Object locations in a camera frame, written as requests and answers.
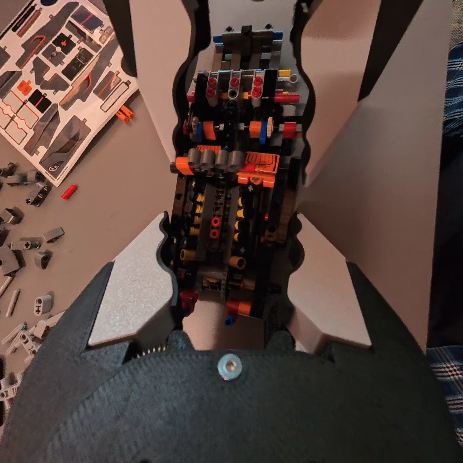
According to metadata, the lego car chassis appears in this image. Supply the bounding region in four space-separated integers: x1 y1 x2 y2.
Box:
170 25 286 328

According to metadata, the pile of dark grey lego pieces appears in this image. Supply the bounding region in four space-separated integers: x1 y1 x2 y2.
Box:
0 162 66 277

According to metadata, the lego sticker sheet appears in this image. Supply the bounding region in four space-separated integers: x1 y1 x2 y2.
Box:
0 0 140 187

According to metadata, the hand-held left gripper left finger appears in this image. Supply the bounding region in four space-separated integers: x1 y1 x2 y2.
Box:
88 213 180 347

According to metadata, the pile of light grey lego connectors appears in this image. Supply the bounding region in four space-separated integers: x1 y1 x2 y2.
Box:
0 275 66 416

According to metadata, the black lego side beam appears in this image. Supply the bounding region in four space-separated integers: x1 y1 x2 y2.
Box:
226 152 302 326

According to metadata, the person in plaid shirt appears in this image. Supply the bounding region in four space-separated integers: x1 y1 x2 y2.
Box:
427 43 463 435

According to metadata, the person's navy undershirt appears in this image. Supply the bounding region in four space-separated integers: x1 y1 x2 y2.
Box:
429 134 463 349

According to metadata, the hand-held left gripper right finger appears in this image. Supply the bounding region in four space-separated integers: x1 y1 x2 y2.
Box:
287 213 374 354

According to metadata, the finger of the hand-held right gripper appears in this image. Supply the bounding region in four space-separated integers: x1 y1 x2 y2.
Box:
292 0 384 187
128 0 211 175

